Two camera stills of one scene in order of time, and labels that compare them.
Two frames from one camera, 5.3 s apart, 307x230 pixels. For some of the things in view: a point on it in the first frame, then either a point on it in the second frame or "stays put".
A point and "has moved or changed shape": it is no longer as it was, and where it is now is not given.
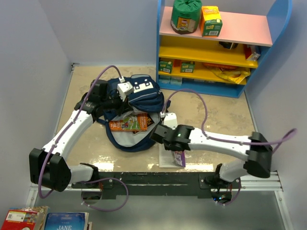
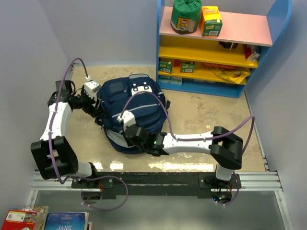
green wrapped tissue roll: [185, 15] stays put
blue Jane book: [66, 221] stays put
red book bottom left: [20, 218] stays put
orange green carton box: [211, 23] stays put
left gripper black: [123, 106] → [94, 111]
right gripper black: [166, 147] → [128, 143]
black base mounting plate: [129, 185] stays put
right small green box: [187, 67] stays put
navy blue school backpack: [147, 97] has moved or changed shape
